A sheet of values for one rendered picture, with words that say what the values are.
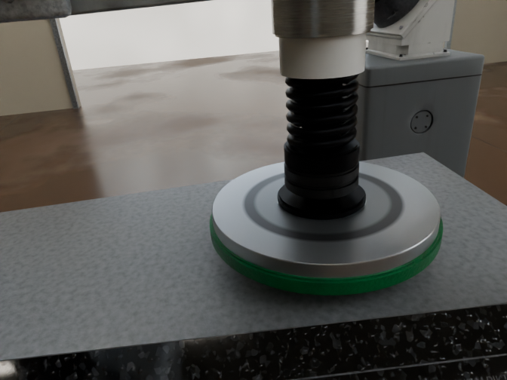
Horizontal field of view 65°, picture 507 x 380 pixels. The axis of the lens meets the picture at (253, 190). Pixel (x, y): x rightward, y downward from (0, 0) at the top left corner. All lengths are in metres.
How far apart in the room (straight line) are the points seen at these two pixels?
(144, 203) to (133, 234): 0.08
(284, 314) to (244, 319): 0.03
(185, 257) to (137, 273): 0.05
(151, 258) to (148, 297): 0.06
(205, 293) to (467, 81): 1.25
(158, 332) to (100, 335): 0.05
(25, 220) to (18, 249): 0.07
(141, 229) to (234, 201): 0.14
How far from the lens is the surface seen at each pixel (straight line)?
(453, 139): 1.53
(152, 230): 0.49
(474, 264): 0.43
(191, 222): 0.49
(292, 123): 0.35
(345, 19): 0.32
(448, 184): 0.58
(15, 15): 0.24
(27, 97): 5.53
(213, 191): 0.56
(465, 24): 6.43
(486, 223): 0.50
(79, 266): 0.46
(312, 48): 0.32
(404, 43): 1.41
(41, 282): 0.46
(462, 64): 1.46
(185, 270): 0.41
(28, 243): 0.53
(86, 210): 0.57
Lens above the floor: 1.06
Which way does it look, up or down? 26 degrees down
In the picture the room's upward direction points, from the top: 4 degrees counter-clockwise
